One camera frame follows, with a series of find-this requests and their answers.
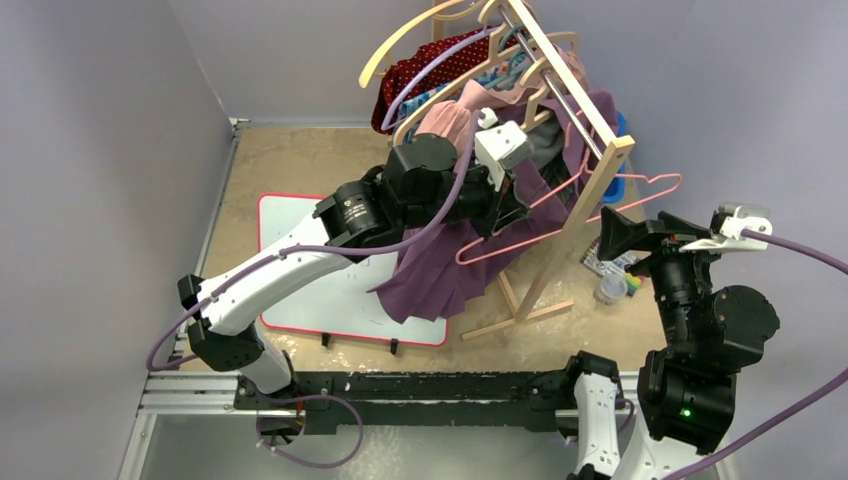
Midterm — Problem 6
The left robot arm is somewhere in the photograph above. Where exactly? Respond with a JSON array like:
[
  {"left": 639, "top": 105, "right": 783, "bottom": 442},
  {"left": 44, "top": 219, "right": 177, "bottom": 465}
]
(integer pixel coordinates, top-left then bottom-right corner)
[{"left": 178, "top": 126, "right": 531, "bottom": 409}]

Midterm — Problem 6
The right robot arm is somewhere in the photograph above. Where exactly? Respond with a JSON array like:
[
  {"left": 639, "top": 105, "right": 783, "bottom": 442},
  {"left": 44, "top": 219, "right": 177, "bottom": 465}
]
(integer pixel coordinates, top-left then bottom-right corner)
[{"left": 561, "top": 203, "right": 780, "bottom": 479}]

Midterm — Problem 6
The purple pleated skirt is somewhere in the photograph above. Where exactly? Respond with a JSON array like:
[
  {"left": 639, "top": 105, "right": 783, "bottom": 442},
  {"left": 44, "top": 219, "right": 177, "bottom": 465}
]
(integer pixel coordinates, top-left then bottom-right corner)
[{"left": 372, "top": 100, "right": 597, "bottom": 323}]

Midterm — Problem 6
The purple hanger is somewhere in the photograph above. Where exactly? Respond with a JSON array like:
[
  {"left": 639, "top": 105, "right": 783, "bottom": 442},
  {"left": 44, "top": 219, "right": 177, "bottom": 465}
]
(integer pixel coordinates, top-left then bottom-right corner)
[{"left": 380, "top": 26, "right": 498, "bottom": 132}]

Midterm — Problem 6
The empty wooden hanger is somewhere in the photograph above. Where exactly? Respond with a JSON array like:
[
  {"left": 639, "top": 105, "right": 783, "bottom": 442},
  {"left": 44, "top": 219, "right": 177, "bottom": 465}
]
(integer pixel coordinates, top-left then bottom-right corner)
[{"left": 357, "top": 0, "right": 484, "bottom": 89}]

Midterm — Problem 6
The marker pack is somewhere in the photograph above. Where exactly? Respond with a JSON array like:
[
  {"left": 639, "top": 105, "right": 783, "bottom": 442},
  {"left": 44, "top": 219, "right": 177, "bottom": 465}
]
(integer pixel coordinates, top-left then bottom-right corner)
[{"left": 581, "top": 237, "right": 642, "bottom": 297}]

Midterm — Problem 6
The blue plastic bin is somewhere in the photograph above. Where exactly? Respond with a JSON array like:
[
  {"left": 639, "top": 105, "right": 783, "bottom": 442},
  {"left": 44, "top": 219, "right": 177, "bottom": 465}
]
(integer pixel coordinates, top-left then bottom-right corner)
[{"left": 602, "top": 111, "right": 628, "bottom": 204}]

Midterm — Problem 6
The clear plastic cup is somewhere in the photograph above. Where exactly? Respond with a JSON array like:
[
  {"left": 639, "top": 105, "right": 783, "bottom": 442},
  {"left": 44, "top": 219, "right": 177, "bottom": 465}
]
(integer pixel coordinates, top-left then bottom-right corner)
[{"left": 593, "top": 273, "right": 629, "bottom": 305}]

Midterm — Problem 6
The grey garment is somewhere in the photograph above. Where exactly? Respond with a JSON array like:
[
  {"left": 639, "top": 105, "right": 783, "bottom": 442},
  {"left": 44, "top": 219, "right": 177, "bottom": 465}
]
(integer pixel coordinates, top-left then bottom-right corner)
[{"left": 527, "top": 117, "right": 585, "bottom": 201}]

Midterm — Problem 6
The wooden clothes rack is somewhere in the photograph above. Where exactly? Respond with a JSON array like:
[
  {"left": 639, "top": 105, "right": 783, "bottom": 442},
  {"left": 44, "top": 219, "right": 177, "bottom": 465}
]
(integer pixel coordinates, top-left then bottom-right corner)
[{"left": 430, "top": 0, "right": 637, "bottom": 342}]

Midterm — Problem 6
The blue floral garment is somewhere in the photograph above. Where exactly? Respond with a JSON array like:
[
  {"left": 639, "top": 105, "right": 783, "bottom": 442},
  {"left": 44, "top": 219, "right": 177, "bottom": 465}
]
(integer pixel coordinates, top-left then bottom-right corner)
[{"left": 381, "top": 52, "right": 528, "bottom": 133}]

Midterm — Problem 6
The pink garment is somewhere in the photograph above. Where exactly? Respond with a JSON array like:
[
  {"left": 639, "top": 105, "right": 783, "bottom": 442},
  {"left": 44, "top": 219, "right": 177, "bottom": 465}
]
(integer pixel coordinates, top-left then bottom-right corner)
[{"left": 416, "top": 75, "right": 556, "bottom": 153}]

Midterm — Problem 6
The red polka dot dress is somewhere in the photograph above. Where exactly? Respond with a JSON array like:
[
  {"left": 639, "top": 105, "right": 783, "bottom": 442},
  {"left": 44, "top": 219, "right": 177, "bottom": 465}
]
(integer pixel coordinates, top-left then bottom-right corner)
[{"left": 371, "top": 29, "right": 490, "bottom": 135}]

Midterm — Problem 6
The white board with pink edge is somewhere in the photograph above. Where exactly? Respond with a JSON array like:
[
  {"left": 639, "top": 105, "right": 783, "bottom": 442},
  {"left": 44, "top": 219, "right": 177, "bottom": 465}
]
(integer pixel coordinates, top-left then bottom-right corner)
[{"left": 257, "top": 193, "right": 448, "bottom": 347}]

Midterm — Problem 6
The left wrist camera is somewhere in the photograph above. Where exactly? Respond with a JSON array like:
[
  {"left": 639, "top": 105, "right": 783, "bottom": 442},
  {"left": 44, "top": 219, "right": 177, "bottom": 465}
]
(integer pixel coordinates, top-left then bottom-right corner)
[{"left": 474, "top": 108, "right": 533, "bottom": 192}]

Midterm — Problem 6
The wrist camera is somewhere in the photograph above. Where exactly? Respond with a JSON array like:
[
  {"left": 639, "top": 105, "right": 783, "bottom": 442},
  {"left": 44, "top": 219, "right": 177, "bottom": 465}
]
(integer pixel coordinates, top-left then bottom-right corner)
[
  {"left": 474, "top": 108, "right": 533, "bottom": 192},
  {"left": 680, "top": 202, "right": 773, "bottom": 253}
]

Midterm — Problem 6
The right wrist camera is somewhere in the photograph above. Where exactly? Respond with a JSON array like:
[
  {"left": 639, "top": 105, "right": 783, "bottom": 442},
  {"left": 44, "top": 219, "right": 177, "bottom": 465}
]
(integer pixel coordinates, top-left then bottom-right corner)
[{"left": 680, "top": 202, "right": 773, "bottom": 253}]

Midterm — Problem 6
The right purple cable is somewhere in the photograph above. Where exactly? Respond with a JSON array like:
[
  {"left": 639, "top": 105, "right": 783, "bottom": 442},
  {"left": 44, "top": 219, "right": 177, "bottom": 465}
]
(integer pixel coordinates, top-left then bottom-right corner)
[{"left": 662, "top": 227, "right": 848, "bottom": 480}]

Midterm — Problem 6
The purple cable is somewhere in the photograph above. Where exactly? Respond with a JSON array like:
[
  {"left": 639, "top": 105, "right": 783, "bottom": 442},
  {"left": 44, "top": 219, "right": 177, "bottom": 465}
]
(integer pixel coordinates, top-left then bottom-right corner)
[
  {"left": 662, "top": 227, "right": 848, "bottom": 480},
  {"left": 145, "top": 108, "right": 485, "bottom": 374}
]

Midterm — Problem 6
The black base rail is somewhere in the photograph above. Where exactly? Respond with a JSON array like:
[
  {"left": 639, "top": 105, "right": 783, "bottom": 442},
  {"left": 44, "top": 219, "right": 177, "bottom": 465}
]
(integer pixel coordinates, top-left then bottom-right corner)
[{"left": 234, "top": 370, "right": 577, "bottom": 435}]

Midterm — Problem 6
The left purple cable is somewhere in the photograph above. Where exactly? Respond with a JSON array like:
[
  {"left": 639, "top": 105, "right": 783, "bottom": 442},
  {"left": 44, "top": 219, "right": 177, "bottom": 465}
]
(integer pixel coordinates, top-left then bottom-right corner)
[{"left": 145, "top": 108, "right": 485, "bottom": 374}]

